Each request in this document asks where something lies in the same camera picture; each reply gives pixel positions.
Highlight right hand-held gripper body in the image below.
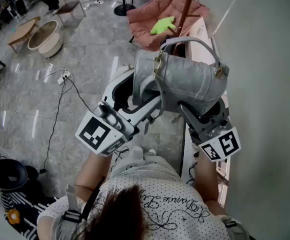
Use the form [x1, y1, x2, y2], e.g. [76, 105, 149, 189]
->
[187, 116, 242, 163]

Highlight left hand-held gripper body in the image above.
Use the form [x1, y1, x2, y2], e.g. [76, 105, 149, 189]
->
[74, 100, 141, 158]

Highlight grey handbag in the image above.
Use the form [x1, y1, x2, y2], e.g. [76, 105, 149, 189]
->
[132, 36, 230, 119]

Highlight brown wooden coat rack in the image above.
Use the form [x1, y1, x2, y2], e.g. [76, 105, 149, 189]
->
[166, 0, 201, 56]

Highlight person's left forearm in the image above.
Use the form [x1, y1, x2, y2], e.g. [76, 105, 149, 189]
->
[74, 150, 113, 202]

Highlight person's right forearm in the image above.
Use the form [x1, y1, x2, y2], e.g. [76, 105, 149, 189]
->
[193, 151, 220, 203]

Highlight light grey trousers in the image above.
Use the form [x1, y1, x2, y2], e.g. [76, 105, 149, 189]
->
[111, 146, 181, 180]

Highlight white dotted shirt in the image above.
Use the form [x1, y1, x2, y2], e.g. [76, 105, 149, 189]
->
[37, 163, 232, 240]

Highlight pink cushioned chair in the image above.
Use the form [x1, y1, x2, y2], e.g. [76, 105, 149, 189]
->
[126, 0, 210, 52]

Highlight round white basin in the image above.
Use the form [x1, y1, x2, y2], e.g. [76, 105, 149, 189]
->
[27, 20, 64, 59]

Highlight black round chair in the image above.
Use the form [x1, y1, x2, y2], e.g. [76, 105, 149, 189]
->
[0, 153, 39, 197]

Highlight black white striped rug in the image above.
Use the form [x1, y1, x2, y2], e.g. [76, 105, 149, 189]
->
[1, 191, 60, 240]

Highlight low wooden table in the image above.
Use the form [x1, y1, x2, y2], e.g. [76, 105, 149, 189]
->
[7, 16, 42, 54]

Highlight black power cable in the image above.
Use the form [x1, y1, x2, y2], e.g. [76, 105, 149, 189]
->
[66, 76, 93, 113]
[38, 76, 68, 175]

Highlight white floor cable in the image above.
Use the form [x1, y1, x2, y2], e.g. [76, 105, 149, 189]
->
[6, 67, 74, 135]

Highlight grey shoulder strap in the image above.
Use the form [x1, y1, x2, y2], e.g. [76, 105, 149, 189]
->
[64, 183, 88, 240]
[221, 215, 246, 240]

